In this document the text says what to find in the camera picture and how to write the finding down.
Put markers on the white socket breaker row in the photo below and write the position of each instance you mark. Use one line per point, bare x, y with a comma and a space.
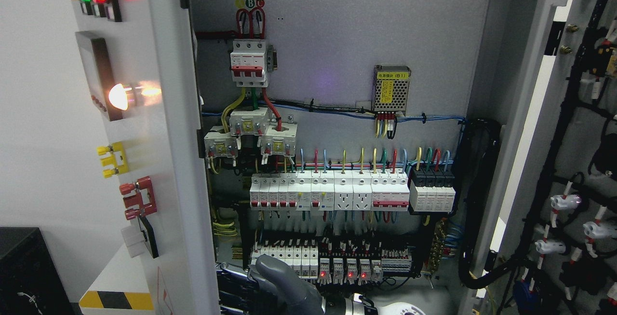
330, 190

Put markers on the white glowing indicator light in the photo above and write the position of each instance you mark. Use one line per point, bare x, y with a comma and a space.
124, 96

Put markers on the black surge protector block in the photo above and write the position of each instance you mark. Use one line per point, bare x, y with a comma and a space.
431, 191

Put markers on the grey black robot hand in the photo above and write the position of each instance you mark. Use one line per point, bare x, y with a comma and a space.
271, 287

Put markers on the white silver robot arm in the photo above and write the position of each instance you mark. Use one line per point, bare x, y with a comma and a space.
361, 305

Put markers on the red terminal connector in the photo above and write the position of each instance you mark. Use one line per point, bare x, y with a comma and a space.
139, 198

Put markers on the white current transformer cluster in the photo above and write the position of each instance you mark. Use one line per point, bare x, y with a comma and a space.
257, 129

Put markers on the grey cabinet door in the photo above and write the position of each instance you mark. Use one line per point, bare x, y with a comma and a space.
152, 46
534, 92

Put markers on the black box at left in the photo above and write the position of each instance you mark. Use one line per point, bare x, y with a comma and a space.
29, 282

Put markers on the perforated metal power supply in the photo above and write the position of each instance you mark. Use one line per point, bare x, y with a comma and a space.
391, 85

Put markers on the white red main breaker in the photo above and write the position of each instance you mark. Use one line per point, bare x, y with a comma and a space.
251, 62

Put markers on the white rotary selector switch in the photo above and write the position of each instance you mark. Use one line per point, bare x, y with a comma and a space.
141, 238

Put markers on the brass ground bus bar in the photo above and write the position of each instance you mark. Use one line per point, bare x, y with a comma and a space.
436, 247

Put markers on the yellow terminal connector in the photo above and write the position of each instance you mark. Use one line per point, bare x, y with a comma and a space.
113, 159

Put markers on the red electric warning sticker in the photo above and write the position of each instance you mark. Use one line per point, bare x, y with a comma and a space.
164, 304

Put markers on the relay terminal block row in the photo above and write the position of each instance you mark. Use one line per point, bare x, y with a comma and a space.
323, 260

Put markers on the black digital power meter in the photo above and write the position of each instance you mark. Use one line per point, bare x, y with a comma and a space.
98, 71

